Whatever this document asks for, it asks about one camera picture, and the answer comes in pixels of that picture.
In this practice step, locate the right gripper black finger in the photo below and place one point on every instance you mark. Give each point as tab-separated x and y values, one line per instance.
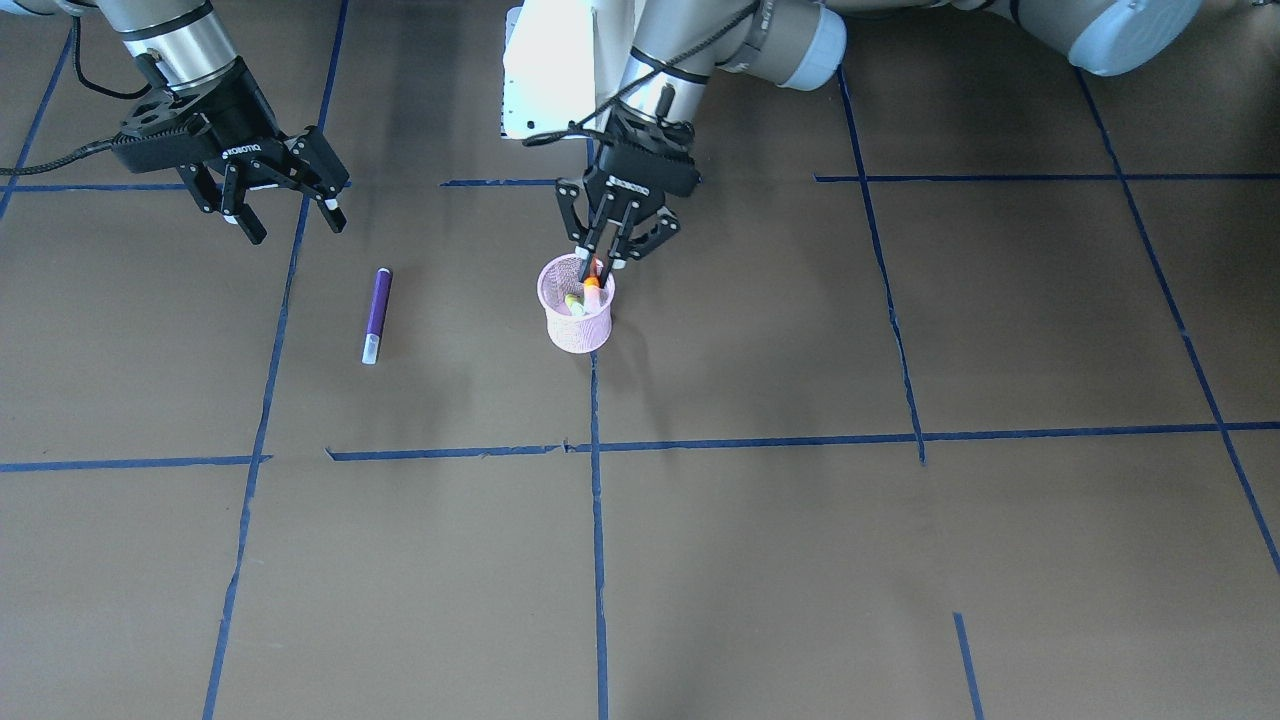
322	176
238	179

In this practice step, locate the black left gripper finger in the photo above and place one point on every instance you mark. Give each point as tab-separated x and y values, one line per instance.
586	236
626	247

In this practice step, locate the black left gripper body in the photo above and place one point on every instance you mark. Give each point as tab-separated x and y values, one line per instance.
600	212

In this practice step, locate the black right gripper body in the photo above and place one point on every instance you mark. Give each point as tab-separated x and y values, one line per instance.
243	122

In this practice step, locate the orange highlighter pen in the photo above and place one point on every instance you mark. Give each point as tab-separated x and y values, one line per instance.
592	290

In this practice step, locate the purple highlighter pen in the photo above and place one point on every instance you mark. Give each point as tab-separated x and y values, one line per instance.
376	315

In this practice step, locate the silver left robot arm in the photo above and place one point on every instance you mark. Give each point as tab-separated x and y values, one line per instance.
652	62

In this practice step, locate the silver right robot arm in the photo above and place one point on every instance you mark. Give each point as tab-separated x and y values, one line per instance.
175	44

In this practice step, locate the pink mesh pen holder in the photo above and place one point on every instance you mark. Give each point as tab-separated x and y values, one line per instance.
575	334

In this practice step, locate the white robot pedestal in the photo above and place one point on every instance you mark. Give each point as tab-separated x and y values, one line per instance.
561	60

